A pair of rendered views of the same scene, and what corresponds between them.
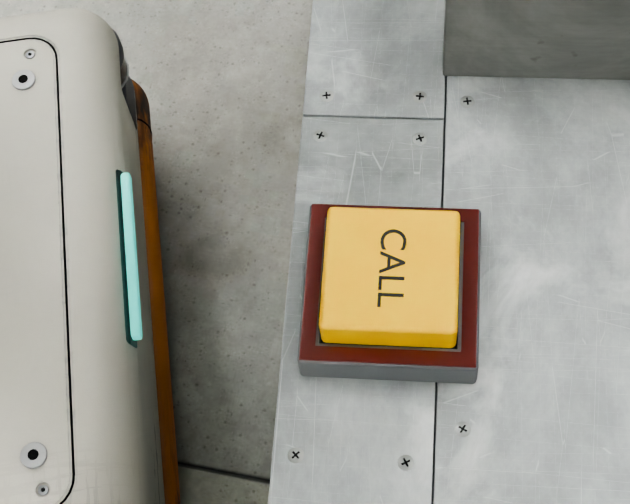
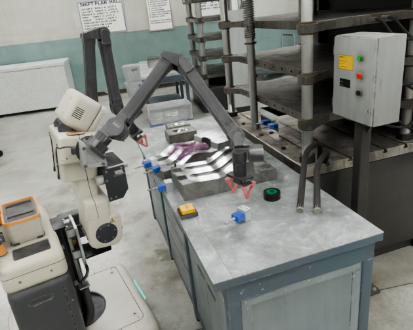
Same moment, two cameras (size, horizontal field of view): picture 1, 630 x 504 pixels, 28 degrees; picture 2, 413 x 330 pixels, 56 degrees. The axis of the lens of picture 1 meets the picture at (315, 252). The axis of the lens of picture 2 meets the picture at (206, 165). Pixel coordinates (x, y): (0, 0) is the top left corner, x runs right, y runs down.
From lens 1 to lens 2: 1.37 m
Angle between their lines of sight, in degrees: 45
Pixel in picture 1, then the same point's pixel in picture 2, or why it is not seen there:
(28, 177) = (118, 283)
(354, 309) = (185, 209)
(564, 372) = (206, 213)
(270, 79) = (148, 280)
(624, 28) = (200, 189)
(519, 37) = (191, 193)
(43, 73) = (115, 270)
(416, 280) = (189, 207)
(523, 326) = (200, 211)
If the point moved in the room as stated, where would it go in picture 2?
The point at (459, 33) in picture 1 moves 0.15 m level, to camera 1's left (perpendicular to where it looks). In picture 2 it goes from (185, 194) to (157, 204)
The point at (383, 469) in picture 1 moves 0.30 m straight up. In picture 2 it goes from (193, 222) to (184, 159)
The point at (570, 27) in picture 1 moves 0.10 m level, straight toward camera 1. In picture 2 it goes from (195, 190) to (198, 200)
